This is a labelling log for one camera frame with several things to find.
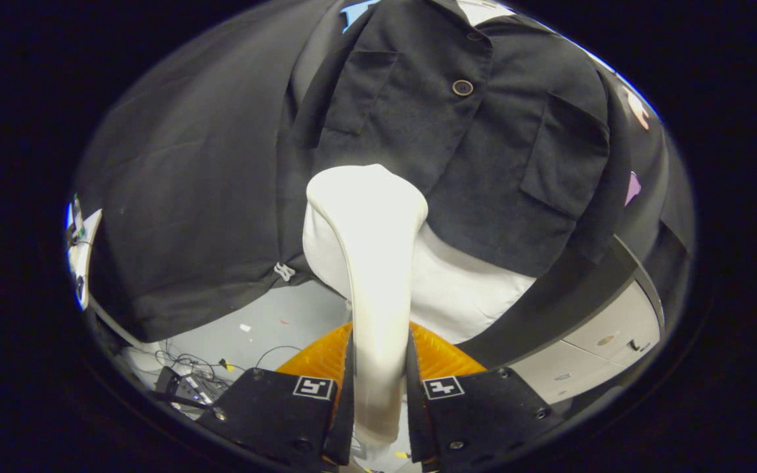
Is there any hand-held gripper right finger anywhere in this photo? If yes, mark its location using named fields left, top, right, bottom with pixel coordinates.
left=408, top=322, right=566, bottom=473

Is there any white garment steamer head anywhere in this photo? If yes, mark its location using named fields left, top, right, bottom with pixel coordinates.
left=304, top=164, right=430, bottom=447

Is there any black suit jacket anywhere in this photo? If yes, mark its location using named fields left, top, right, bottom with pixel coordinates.
left=280, top=0, right=635, bottom=280

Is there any grey cabinet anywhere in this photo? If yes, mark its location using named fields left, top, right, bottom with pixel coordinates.
left=457, top=233, right=667, bottom=405

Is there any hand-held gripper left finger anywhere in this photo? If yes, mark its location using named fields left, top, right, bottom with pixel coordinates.
left=193, top=322, right=355, bottom=472

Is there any tangle of floor cables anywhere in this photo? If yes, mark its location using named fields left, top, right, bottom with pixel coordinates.
left=132, top=342, right=304, bottom=388

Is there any black box device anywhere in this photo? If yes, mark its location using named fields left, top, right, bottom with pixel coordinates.
left=154, top=367, right=218, bottom=413

